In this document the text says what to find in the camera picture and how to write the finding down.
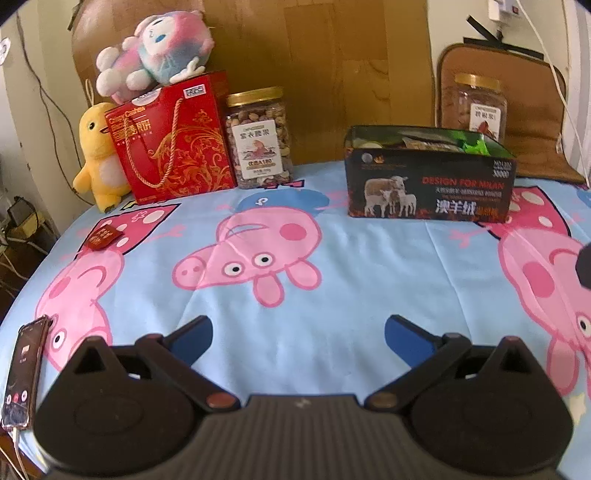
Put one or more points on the cartoon pig printed bed sheet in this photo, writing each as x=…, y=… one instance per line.
x=323, y=277

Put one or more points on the smartphone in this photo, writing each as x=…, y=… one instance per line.
x=23, y=369

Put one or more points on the black tape strip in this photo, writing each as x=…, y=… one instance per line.
x=508, y=40

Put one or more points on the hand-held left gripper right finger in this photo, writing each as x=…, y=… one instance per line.
x=404, y=334

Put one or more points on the green snack packet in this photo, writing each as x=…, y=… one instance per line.
x=475, y=146

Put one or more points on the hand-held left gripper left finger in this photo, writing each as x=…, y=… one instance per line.
x=194, y=339

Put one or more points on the beige power strip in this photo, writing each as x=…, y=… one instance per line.
x=30, y=228

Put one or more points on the pink plush toy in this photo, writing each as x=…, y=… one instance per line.
x=157, y=50

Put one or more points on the cashew jar with gold lid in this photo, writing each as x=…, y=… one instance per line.
x=258, y=138

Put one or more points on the white plug adapter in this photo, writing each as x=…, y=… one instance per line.
x=503, y=9

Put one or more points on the black metal tin box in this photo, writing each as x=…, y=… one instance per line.
x=415, y=184

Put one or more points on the black power adapter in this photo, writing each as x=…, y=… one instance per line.
x=19, y=211

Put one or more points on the yellow duck plush toy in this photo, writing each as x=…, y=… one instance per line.
x=99, y=152

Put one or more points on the brown seat cushion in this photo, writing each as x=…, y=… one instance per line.
x=531, y=115

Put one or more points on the red gift box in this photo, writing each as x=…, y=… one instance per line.
x=184, y=138

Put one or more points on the wooden headboard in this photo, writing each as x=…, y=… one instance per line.
x=323, y=69

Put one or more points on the small red packet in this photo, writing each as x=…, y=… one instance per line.
x=104, y=237

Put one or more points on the pecan jar with gold lid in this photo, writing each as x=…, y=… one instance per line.
x=480, y=106

